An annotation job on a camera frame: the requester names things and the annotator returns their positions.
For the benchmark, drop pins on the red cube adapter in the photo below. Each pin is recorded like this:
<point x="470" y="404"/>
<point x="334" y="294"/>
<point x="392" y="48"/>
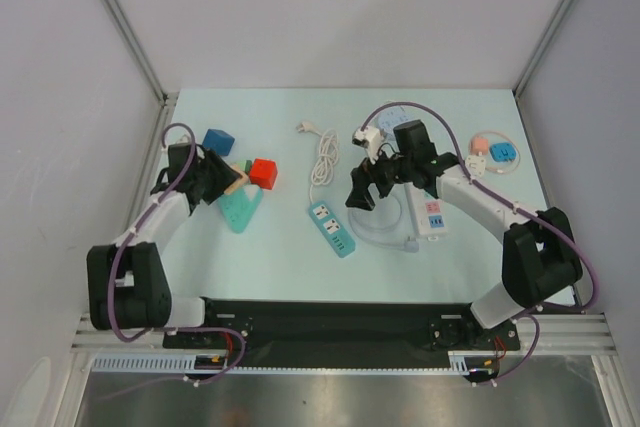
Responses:
<point x="263" y="173"/>

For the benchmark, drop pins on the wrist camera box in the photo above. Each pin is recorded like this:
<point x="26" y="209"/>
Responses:
<point x="371" y="140"/>
<point x="178" y="139"/>

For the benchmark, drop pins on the orange cube adapter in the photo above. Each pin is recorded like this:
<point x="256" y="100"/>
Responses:
<point x="239" y="182"/>

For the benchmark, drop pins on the aluminium frame rail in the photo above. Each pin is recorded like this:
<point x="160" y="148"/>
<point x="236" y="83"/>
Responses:
<point x="134" y="47"/>

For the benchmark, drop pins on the pink small plug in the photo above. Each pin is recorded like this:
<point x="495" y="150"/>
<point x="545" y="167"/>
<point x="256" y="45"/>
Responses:
<point x="479" y="145"/>

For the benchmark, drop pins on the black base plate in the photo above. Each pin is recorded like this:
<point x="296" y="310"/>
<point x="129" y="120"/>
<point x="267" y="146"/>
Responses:
<point x="279" y="334"/>

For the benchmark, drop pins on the white square adapter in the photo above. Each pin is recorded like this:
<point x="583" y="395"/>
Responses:
<point x="476" y="165"/>

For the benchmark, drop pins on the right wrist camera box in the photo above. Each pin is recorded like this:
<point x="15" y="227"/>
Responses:
<point x="371" y="140"/>

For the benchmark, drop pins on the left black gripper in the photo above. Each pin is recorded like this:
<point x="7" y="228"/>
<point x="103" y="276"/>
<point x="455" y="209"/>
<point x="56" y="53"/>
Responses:
<point x="224" y="176"/>

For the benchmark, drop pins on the white power strip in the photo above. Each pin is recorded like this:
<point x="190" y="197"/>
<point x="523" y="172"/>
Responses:
<point x="426" y="214"/>

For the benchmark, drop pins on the round light blue socket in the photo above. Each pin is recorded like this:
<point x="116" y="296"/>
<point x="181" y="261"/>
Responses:
<point x="370" y="229"/>

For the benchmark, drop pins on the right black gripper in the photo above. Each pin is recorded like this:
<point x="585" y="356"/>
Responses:
<point x="375" y="175"/>

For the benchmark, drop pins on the teal small adapter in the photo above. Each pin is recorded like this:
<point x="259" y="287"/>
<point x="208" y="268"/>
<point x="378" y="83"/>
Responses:
<point x="332" y="229"/>

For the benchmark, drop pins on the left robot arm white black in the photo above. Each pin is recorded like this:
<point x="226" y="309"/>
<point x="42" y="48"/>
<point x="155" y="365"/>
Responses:
<point x="127" y="284"/>

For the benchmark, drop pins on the blue square adapter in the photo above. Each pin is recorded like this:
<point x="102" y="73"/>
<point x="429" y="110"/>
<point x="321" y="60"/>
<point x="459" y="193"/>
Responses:
<point x="503" y="152"/>

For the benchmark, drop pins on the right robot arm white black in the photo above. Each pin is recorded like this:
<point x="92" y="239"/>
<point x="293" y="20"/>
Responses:
<point x="538" y="258"/>

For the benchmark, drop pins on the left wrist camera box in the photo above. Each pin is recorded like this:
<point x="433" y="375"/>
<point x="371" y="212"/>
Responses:
<point x="178" y="139"/>

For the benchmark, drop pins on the blue cube adapter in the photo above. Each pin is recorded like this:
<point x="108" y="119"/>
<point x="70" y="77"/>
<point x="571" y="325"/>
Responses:
<point x="218" y="141"/>

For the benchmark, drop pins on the teal triangular power strip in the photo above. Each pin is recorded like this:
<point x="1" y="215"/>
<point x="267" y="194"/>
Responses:
<point x="239" y="207"/>

